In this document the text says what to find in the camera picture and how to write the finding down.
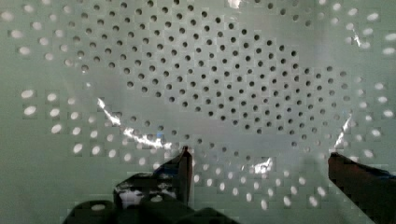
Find pale green plastic strainer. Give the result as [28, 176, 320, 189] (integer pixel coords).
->
[1, 0, 395, 224]

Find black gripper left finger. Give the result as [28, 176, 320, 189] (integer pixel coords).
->
[113, 146, 192, 209]

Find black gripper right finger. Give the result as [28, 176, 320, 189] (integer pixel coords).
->
[328, 152, 396, 224]

